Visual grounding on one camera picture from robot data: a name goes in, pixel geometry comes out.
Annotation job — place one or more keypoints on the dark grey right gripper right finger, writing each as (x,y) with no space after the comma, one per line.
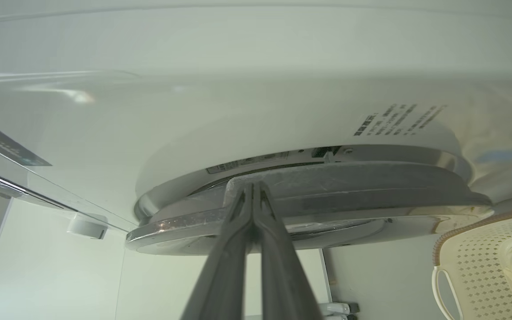
(278,275)

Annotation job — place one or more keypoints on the white front-load washing machine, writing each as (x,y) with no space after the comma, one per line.
(238,66)

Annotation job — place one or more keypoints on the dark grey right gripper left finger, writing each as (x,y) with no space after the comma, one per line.
(231,266)

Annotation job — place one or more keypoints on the cream perforated laundry basket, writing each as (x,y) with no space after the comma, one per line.
(474,266)

